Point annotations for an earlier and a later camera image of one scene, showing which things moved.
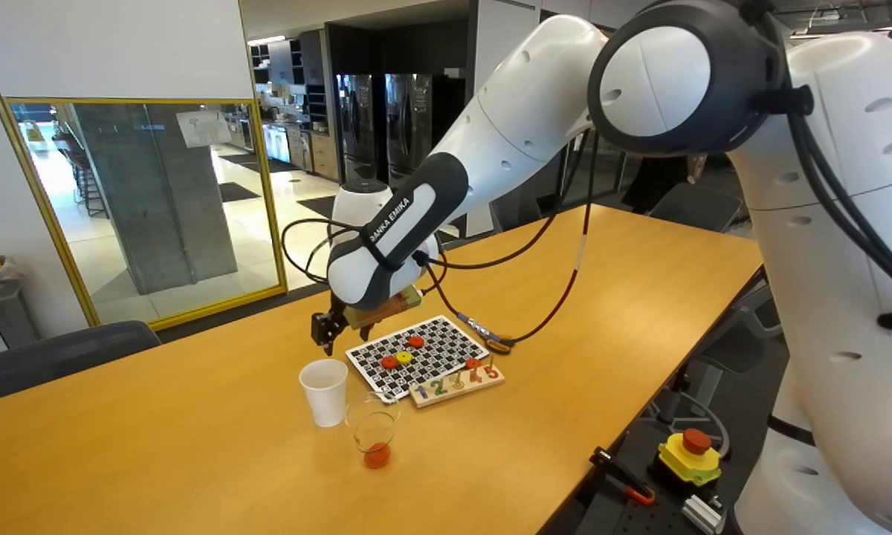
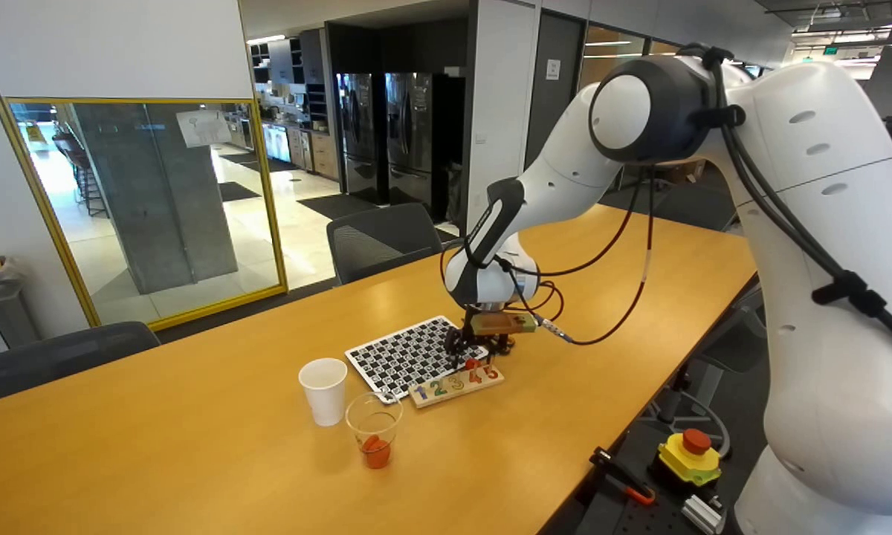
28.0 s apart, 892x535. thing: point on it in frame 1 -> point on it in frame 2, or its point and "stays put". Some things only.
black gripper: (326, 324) -> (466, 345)
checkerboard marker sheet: (415, 358) stays put
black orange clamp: (620, 475) stays put
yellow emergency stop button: (692, 456) stays put
